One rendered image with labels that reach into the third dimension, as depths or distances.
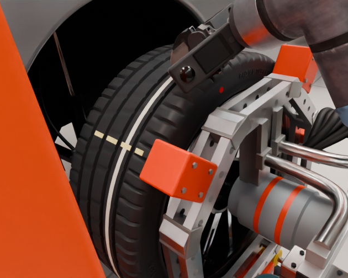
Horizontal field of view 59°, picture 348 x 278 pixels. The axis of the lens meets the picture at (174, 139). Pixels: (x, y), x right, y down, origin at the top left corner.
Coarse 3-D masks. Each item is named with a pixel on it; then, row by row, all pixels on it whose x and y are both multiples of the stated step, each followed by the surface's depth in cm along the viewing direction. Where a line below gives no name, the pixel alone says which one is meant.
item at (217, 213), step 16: (192, 144) 58; (224, 192) 85; (224, 208) 81; (208, 224) 79; (224, 224) 87; (240, 224) 96; (208, 240) 81; (224, 240) 91; (240, 240) 92; (208, 256) 87; (224, 256) 88; (208, 272) 81
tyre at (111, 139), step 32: (160, 64) 66; (256, 64) 66; (128, 96) 62; (160, 96) 57; (192, 96) 55; (224, 96) 61; (96, 128) 63; (128, 128) 58; (160, 128) 53; (192, 128) 56; (288, 128) 91; (96, 160) 61; (128, 160) 55; (96, 192) 60; (128, 192) 54; (160, 192) 55; (96, 224) 62; (128, 224) 54; (160, 224) 58; (128, 256) 56; (160, 256) 62
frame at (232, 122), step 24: (240, 96) 60; (264, 96) 58; (288, 96) 63; (216, 120) 54; (240, 120) 52; (312, 120) 79; (216, 144) 56; (216, 192) 53; (168, 216) 54; (192, 216) 51; (168, 240) 53; (192, 240) 51; (264, 240) 91; (168, 264) 58; (192, 264) 55; (240, 264) 85; (264, 264) 86
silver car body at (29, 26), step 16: (0, 0) 53; (16, 0) 54; (32, 0) 56; (48, 0) 58; (64, 0) 60; (80, 0) 63; (192, 0) 86; (208, 0) 90; (224, 0) 96; (16, 16) 55; (32, 16) 57; (48, 16) 59; (208, 16) 93; (16, 32) 56; (32, 32) 58; (32, 48) 59
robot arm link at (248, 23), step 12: (240, 0) 40; (252, 0) 38; (240, 12) 39; (252, 12) 38; (240, 24) 40; (252, 24) 39; (252, 36) 40; (264, 36) 39; (252, 48) 42; (264, 48) 42
